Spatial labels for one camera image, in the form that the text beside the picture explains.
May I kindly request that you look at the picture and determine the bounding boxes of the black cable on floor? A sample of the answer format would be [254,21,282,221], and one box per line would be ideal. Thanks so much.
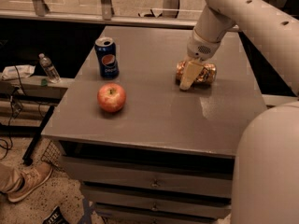
[0,64,48,161]

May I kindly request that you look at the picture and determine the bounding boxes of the blue Pepsi can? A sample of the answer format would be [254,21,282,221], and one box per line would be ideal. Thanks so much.
[94,36,119,79]

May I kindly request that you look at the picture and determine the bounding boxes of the tan sneaker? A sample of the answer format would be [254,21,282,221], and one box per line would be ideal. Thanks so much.
[7,162,52,203]

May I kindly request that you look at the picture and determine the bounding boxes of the wire mesh basket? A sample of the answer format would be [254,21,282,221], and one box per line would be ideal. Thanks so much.
[41,142,64,172]

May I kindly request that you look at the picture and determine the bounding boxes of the low grey bench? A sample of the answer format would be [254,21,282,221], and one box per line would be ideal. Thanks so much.
[0,76,74,166]

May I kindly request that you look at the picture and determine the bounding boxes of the grey drawer cabinet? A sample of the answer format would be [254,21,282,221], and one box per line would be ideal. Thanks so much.
[43,26,265,224]

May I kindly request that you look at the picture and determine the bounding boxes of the khaki trouser leg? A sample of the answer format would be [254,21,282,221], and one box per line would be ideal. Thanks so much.
[0,163,24,194]

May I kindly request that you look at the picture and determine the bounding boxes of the black printed bag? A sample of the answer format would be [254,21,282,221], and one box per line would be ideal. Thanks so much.
[42,206,69,224]

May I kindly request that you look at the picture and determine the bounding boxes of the white crumpled cloth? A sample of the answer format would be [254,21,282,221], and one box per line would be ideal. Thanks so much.
[1,64,36,80]

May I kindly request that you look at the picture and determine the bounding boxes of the orange soda can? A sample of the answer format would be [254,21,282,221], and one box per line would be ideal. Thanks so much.
[176,61,217,85]

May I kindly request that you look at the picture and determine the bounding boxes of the metal window frame rail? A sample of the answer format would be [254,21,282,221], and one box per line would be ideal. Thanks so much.
[0,0,206,29]

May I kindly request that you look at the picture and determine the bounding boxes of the clear plastic water bottle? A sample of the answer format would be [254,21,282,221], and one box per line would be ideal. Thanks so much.
[39,53,61,83]

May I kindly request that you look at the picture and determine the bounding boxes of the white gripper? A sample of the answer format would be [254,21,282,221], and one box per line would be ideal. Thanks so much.
[179,29,222,91]

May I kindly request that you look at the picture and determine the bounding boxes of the red apple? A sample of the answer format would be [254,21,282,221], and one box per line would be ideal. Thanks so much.
[97,83,126,113]

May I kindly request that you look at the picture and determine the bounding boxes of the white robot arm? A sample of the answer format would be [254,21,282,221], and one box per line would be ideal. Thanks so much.
[180,0,299,224]

